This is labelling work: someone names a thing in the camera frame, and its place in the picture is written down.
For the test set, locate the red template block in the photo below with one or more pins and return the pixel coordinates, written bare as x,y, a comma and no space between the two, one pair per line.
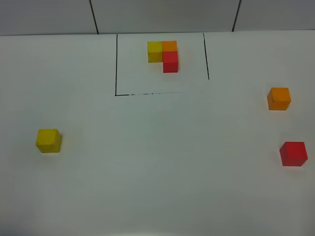
170,62

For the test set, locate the yellow template block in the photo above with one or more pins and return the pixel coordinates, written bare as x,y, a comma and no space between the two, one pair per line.
154,49

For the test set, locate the orange template block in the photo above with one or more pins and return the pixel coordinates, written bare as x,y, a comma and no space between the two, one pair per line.
169,46

